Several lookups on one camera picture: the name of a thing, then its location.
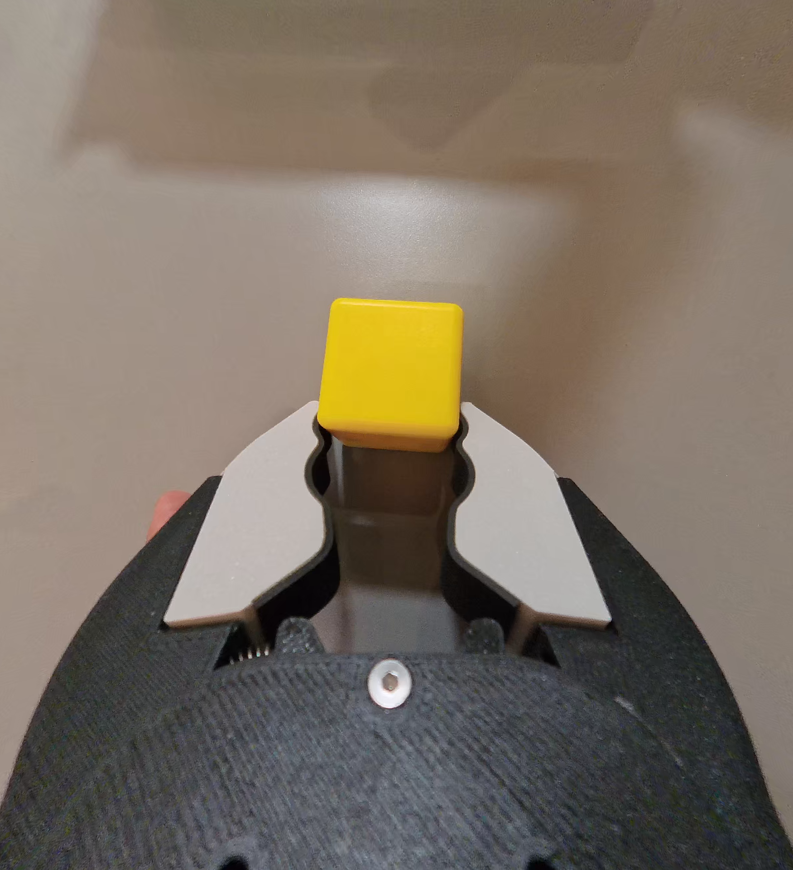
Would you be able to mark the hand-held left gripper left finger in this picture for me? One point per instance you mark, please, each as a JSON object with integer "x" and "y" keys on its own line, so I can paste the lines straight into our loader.
{"x": 247, "y": 530}

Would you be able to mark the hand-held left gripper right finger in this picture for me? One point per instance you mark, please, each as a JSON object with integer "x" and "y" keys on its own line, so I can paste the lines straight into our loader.
{"x": 532, "y": 537}

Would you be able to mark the yellow cube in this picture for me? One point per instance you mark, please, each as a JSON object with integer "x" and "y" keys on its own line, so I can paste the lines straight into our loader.
{"x": 389, "y": 367}

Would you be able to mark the grey desk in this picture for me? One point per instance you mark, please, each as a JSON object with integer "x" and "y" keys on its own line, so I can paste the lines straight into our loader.
{"x": 131, "y": 272}

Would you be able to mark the person's left hand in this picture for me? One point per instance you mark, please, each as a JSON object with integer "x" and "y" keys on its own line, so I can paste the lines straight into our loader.
{"x": 165, "y": 513}

